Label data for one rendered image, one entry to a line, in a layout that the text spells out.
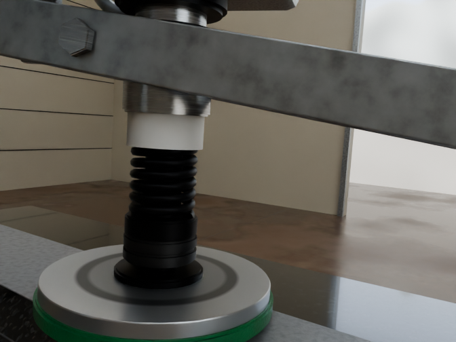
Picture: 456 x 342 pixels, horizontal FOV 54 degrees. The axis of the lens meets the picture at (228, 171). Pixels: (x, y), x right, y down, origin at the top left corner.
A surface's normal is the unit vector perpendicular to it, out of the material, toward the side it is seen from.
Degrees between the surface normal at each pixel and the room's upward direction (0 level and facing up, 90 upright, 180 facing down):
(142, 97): 90
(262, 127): 90
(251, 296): 0
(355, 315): 0
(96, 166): 90
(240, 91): 90
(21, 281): 0
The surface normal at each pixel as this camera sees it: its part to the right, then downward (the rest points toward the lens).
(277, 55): -0.27, 0.08
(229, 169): -0.50, 0.06
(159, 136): 0.02, 0.11
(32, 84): 0.87, 0.11
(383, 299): 0.07, -0.99
